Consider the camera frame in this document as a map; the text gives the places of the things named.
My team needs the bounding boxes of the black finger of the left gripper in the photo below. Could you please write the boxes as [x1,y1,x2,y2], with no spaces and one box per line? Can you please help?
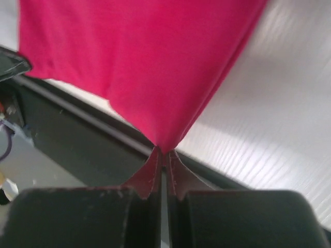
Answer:
[0,47,32,81]

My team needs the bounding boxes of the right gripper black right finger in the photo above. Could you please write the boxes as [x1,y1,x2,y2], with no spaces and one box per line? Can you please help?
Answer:
[165,151,331,248]

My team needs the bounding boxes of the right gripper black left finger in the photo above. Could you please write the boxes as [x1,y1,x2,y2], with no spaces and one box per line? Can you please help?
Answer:
[0,146,163,248]

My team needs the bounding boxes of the magenta t-shirt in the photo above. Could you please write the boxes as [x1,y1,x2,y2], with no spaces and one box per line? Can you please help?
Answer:
[17,0,269,153]

